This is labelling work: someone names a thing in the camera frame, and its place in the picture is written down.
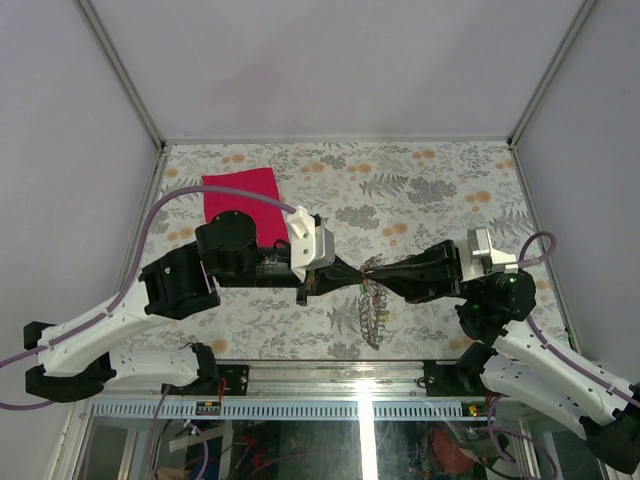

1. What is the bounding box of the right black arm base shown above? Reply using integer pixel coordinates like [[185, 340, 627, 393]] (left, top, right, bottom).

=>
[[415, 342, 495, 398]]

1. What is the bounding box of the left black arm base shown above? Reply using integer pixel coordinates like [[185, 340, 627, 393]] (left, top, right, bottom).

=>
[[201, 364, 250, 399]]

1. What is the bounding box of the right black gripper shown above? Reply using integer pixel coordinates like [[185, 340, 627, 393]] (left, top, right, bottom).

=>
[[365, 239, 489, 304]]

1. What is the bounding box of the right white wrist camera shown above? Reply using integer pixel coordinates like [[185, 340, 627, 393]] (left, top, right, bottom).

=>
[[454, 228, 518, 282]]

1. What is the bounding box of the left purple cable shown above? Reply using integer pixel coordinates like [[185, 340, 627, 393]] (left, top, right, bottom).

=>
[[0, 185, 296, 411]]

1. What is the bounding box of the red cloth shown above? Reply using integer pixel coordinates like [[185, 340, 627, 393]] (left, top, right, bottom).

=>
[[202, 167, 289, 247]]

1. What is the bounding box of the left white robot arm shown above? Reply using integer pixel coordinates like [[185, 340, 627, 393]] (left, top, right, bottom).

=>
[[23, 209, 363, 403]]

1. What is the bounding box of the aluminium front rail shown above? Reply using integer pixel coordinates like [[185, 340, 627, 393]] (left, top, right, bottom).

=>
[[90, 360, 485, 421]]

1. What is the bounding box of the floral table mat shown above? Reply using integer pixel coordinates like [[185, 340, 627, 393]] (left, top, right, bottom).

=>
[[131, 141, 534, 360]]

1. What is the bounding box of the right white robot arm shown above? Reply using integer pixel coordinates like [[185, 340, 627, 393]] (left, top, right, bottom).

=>
[[364, 229, 639, 474]]

